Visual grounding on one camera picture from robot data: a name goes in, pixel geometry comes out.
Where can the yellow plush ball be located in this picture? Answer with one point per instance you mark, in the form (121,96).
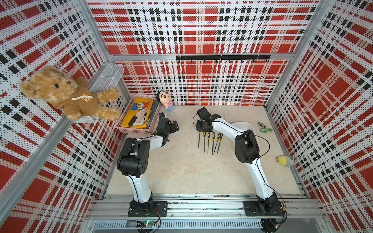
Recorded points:
(285,161)

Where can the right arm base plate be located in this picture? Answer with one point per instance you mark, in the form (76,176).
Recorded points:
(256,208)

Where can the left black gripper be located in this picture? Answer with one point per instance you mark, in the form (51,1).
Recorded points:
(173,129)

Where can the black wall hook rail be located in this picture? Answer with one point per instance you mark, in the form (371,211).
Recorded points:
(252,57)

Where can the cartoon boy plush doll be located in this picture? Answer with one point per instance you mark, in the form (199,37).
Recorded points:
(164,97)

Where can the small green circuit board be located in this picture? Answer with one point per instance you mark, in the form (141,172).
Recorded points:
(145,224)

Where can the brown teddy bear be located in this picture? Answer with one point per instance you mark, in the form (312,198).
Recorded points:
(72,96)

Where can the pink perforated basket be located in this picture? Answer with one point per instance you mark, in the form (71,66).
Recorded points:
(153,120)

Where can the white wire wall basket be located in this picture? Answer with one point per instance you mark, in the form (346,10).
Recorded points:
(105,78)

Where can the aluminium front rail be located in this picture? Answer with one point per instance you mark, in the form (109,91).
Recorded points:
(203,206)

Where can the yellow printed folded cloth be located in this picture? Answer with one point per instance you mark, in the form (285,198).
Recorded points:
(138,113)

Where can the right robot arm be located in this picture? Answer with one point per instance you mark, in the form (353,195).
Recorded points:
(247,149)

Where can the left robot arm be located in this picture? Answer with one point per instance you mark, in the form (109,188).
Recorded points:
(133,160)

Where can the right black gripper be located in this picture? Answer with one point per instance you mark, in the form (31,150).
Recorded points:
(198,127)

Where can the white plastic storage box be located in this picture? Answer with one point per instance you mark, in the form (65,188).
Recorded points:
(244,126)

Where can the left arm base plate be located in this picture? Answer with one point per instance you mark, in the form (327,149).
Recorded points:
(150,209)

